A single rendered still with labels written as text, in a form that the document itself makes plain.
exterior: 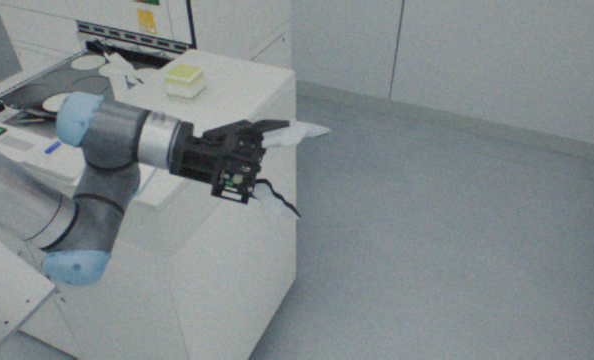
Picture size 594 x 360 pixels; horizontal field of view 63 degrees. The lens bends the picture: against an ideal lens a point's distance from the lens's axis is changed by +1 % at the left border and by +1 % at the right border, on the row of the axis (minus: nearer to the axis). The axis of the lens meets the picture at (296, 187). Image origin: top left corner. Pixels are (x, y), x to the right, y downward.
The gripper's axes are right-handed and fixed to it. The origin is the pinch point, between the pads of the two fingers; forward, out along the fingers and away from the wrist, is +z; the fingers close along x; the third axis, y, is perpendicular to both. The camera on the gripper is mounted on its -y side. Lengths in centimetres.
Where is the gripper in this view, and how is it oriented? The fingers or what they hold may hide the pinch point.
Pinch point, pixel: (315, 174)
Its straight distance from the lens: 71.3
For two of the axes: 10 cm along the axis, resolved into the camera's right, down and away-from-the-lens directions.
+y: -0.4, 5.0, -8.7
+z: 9.6, 2.5, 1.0
